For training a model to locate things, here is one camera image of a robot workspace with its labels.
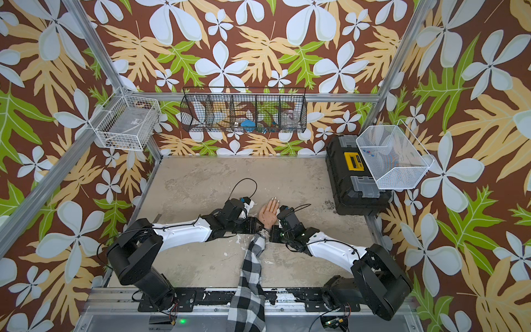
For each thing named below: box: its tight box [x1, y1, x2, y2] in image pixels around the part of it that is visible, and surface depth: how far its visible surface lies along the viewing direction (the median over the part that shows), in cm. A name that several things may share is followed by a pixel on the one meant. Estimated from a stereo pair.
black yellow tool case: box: [324, 134, 393, 216], surface depth 90 cm
